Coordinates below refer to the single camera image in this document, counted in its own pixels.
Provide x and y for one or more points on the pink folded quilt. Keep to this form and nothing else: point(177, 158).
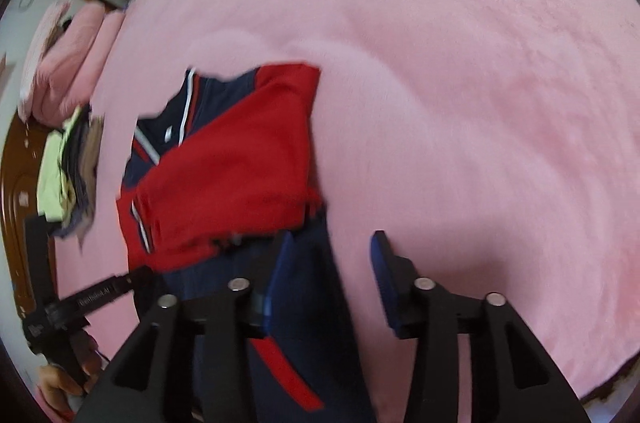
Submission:
point(75, 58)

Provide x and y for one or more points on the person's left hand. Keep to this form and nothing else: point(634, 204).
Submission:
point(52, 385)

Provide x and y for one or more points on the brown wooden headboard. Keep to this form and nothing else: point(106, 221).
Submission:
point(15, 223)

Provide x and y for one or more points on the light green folded garment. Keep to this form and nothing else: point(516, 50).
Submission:
point(52, 173)

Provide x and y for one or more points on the pink fleece blanket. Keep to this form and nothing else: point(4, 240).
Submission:
point(450, 103)

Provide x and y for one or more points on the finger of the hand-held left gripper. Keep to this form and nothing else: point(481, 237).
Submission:
point(143, 278)

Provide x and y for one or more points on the dark folded clothes stack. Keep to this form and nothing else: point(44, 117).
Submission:
point(86, 163)

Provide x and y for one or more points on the red and navy jacket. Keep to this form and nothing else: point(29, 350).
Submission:
point(235, 163)

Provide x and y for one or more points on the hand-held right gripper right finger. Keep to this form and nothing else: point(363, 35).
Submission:
point(382, 283)

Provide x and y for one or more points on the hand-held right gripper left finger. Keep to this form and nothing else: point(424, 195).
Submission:
point(278, 275)

